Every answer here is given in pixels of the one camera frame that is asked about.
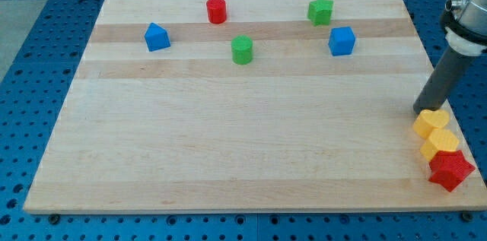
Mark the red star block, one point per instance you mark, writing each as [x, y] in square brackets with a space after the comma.
[449, 169]

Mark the green cylinder block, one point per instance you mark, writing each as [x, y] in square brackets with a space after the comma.
[242, 49]

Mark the light wooden board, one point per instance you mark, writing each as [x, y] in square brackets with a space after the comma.
[186, 130]

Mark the blue triangular prism block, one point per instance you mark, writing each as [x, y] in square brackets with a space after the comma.
[156, 37]

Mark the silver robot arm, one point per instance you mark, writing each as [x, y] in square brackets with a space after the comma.
[464, 23]

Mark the blue cube block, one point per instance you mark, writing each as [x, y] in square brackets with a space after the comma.
[341, 41]

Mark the green star block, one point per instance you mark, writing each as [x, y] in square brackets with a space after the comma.
[320, 12]

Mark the yellow heart block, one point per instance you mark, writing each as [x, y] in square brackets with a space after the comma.
[429, 120]

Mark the red cylinder block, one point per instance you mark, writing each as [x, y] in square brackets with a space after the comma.
[216, 11]

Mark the yellow hexagon block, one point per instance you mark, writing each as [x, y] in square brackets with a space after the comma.
[439, 140]

